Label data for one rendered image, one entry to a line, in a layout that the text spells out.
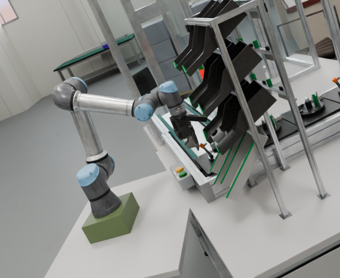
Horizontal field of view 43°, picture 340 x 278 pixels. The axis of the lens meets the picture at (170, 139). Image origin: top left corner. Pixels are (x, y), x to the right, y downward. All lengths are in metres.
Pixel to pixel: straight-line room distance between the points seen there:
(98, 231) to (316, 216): 1.01
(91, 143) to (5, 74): 10.77
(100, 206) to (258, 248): 0.82
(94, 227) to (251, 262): 0.85
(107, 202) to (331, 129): 1.11
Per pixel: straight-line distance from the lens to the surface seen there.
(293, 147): 2.11
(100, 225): 2.13
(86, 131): 2.16
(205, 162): 2.16
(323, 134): 2.17
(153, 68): 3.06
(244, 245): 1.70
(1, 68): 12.87
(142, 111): 1.87
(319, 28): 6.18
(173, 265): 1.77
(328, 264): 1.67
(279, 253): 1.61
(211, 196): 2.03
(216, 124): 1.85
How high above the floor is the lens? 1.86
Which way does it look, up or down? 20 degrees down
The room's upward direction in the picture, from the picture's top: 24 degrees counter-clockwise
